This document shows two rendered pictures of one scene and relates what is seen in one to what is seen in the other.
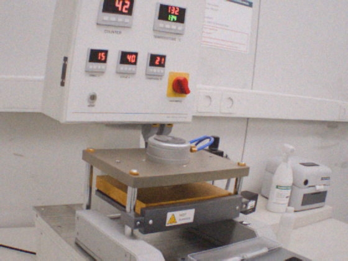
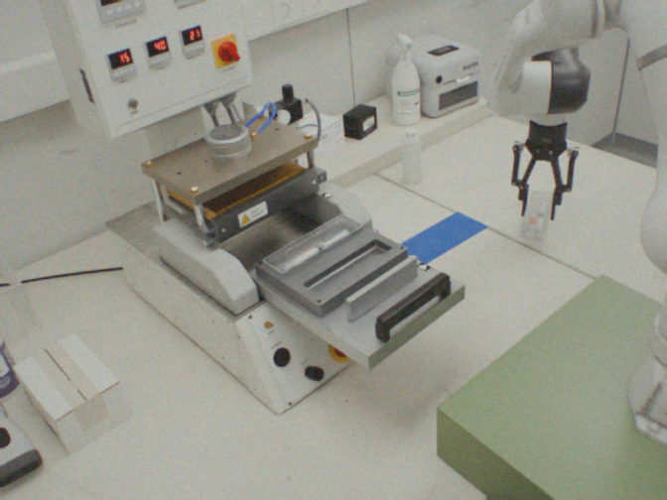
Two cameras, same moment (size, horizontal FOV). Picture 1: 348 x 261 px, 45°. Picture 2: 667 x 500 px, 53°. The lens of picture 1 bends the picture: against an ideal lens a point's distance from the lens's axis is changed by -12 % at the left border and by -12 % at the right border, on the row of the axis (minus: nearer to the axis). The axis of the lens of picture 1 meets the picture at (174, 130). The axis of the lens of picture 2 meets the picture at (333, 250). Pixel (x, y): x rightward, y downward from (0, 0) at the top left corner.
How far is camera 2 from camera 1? 0.45 m
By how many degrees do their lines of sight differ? 26
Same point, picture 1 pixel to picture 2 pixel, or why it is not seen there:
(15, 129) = (51, 124)
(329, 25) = not seen: outside the picture
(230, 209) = (306, 187)
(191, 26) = not seen: outside the picture
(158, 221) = (231, 225)
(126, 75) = (162, 65)
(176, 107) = (231, 74)
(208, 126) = (296, 35)
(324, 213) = (477, 112)
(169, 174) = (229, 180)
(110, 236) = (190, 253)
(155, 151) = (213, 151)
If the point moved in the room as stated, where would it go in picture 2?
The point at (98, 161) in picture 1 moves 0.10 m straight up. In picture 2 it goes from (159, 177) to (145, 124)
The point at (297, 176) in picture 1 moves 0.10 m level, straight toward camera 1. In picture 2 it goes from (425, 73) to (421, 87)
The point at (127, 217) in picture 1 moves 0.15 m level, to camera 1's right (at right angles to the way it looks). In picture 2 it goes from (200, 231) to (288, 222)
